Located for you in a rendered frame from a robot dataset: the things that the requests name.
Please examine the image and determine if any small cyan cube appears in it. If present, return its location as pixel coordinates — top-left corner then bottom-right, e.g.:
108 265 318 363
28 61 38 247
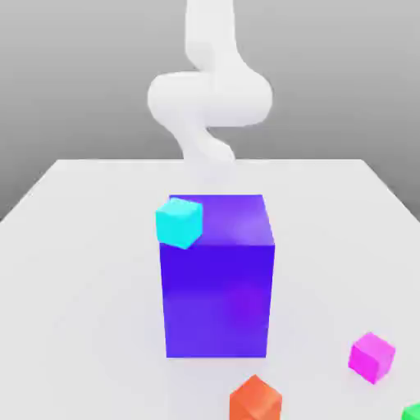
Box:
154 197 203 250

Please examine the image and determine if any small orange cube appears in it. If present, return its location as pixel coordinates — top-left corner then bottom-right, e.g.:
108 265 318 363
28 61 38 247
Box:
228 374 283 420

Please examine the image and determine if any small magenta cube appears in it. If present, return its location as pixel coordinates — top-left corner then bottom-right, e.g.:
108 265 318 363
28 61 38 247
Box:
347 331 397 386

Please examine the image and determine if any small green cube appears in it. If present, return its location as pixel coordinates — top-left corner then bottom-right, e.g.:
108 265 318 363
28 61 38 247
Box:
400 402 420 420

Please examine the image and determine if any large blue box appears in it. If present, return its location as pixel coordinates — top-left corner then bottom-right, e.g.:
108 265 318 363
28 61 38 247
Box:
158 194 276 359

